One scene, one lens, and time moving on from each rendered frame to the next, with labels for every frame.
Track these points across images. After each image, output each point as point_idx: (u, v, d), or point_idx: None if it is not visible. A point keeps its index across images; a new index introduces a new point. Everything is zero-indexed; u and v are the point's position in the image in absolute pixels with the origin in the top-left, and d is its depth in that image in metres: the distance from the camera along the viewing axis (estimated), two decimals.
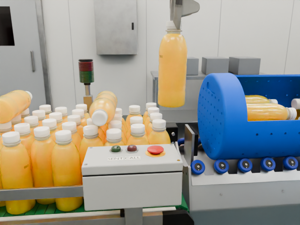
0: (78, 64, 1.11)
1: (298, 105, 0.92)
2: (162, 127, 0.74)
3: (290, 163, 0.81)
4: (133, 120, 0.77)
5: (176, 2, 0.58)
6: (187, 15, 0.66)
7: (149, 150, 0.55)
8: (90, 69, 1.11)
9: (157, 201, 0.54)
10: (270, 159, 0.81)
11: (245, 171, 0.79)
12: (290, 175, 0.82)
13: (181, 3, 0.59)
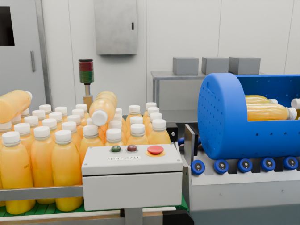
0: (78, 64, 1.11)
1: (298, 105, 0.92)
2: (162, 127, 0.74)
3: (290, 163, 0.81)
4: (133, 120, 0.77)
5: None
6: None
7: (149, 150, 0.55)
8: (90, 69, 1.11)
9: (157, 201, 0.54)
10: (270, 159, 0.81)
11: (245, 171, 0.79)
12: (290, 175, 0.82)
13: None
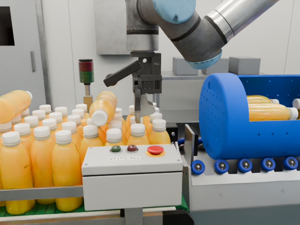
0: (78, 64, 1.11)
1: (299, 105, 0.92)
2: (162, 127, 0.74)
3: (290, 163, 0.81)
4: (133, 119, 0.77)
5: (135, 109, 0.73)
6: None
7: (149, 150, 0.55)
8: (90, 69, 1.11)
9: (157, 201, 0.54)
10: (271, 160, 0.81)
11: (244, 171, 0.79)
12: (290, 175, 0.82)
13: (139, 109, 0.73)
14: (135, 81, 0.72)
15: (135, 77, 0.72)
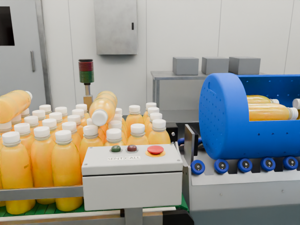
0: (78, 64, 1.11)
1: (299, 105, 0.92)
2: (162, 127, 0.74)
3: (290, 163, 0.81)
4: None
5: None
6: None
7: (149, 150, 0.55)
8: (90, 69, 1.11)
9: (157, 201, 0.54)
10: (271, 160, 0.81)
11: (244, 171, 0.79)
12: (290, 175, 0.82)
13: None
14: None
15: None
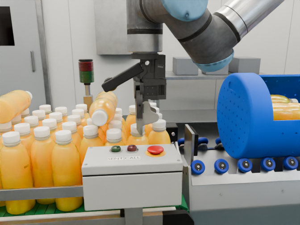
0: (78, 64, 1.11)
1: None
2: (162, 127, 0.74)
3: (292, 161, 0.82)
4: None
5: (137, 117, 0.66)
6: None
7: (149, 150, 0.55)
8: (90, 69, 1.11)
9: (157, 201, 0.54)
10: (266, 166, 0.80)
11: (247, 158, 0.81)
12: (290, 175, 0.82)
13: (141, 117, 0.66)
14: (137, 85, 0.65)
15: (137, 82, 0.65)
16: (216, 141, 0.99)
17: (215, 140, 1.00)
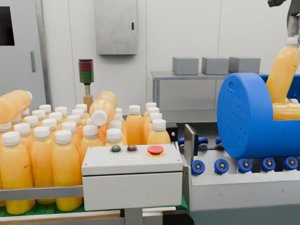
0: (78, 64, 1.11)
1: None
2: (162, 127, 0.74)
3: (292, 161, 0.82)
4: None
5: None
6: None
7: (149, 150, 0.55)
8: (90, 69, 1.11)
9: (157, 201, 0.54)
10: (266, 166, 0.80)
11: (247, 158, 0.81)
12: (290, 175, 0.82)
13: None
14: None
15: None
16: (216, 141, 0.99)
17: (215, 140, 1.00)
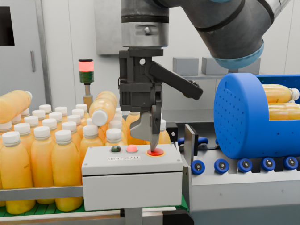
0: (78, 64, 1.11)
1: None
2: (162, 127, 0.74)
3: (292, 161, 0.82)
4: None
5: None
6: (137, 137, 0.53)
7: (149, 152, 0.55)
8: (90, 69, 1.11)
9: (157, 201, 0.54)
10: (268, 168, 0.80)
11: (243, 157, 0.81)
12: (290, 175, 0.82)
13: None
14: None
15: None
16: (215, 143, 1.00)
17: (215, 142, 1.01)
